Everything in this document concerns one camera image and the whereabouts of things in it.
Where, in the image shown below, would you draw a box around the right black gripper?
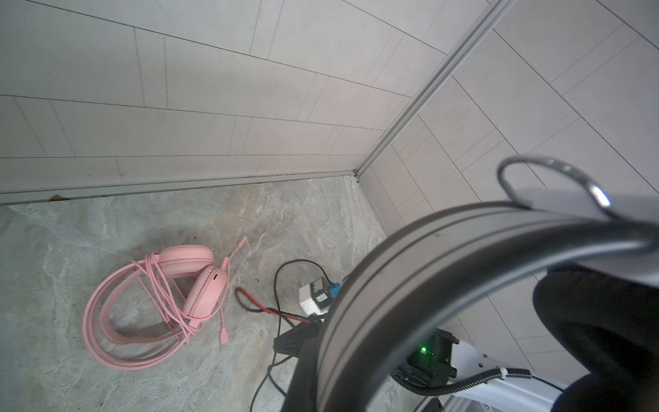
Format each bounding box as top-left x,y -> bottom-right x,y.
273,319 -> 460,388

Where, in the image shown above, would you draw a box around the pink cat-ear headphones with cable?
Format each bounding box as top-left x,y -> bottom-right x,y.
82,238 -> 247,371

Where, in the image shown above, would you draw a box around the white black headphones with cable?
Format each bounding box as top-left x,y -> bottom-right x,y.
282,154 -> 658,411

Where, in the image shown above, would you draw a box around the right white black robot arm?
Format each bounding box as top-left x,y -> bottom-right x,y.
391,329 -> 563,411

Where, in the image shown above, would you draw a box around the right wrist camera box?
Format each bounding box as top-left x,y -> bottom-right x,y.
299,277 -> 341,316

